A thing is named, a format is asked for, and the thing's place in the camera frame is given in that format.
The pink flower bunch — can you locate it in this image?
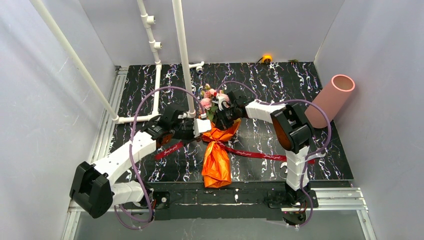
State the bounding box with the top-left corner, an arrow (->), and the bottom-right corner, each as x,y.
200,83 -> 225,124

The dark red ribbon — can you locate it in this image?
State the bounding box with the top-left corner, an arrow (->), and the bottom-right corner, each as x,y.
154,139 -> 317,165

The orange wrapping paper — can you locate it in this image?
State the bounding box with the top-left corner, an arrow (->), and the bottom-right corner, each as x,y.
201,119 -> 241,188

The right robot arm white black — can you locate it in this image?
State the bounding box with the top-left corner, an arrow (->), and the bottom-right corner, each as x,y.
212,91 -> 313,192

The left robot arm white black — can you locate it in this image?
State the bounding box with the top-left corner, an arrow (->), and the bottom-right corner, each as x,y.
69,106 -> 211,219

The pink cylindrical vase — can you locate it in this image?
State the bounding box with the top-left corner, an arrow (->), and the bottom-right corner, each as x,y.
305,74 -> 356,129

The yellow round button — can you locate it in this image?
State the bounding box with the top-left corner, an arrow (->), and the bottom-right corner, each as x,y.
257,54 -> 273,64

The silver wrench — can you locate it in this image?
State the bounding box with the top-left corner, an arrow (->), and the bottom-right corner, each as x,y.
279,162 -> 288,174

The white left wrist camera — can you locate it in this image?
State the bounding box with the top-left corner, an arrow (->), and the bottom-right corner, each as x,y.
193,118 -> 212,138

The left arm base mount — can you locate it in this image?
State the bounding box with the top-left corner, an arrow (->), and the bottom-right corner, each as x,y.
118,191 -> 171,224

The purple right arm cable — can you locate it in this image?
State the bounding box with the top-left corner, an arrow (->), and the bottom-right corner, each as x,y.
216,80 -> 333,229

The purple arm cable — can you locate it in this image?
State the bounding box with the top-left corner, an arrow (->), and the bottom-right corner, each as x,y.
113,86 -> 208,231
216,80 -> 333,229

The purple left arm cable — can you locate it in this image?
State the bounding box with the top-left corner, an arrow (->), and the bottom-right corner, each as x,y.
113,86 -> 208,231

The white PVC pipe frame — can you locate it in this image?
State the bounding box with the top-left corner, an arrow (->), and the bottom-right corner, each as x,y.
30,0 -> 205,124

